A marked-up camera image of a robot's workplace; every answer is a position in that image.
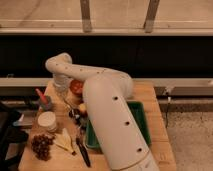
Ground dark cluttered small objects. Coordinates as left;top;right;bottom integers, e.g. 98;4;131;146
69;109;87;130

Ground black handled knife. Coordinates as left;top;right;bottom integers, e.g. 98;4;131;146
76;129;91;167

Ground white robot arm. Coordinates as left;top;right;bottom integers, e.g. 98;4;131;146
45;53;160;171

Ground red bowl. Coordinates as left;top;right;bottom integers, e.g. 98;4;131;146
70;80;83;96

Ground green plastic tray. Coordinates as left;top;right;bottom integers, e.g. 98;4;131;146
85;101;151;150

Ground black chair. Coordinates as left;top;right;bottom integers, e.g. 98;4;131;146
0;101;29;171

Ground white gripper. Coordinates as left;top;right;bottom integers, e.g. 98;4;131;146
53;75;71;98

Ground bunch of brown grapes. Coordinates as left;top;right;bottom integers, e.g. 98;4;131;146
31;134;53;161

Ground yellow round fruit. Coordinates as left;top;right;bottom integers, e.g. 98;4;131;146
78;103;87;115

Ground white round container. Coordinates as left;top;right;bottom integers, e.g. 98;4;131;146
37;111;57;132

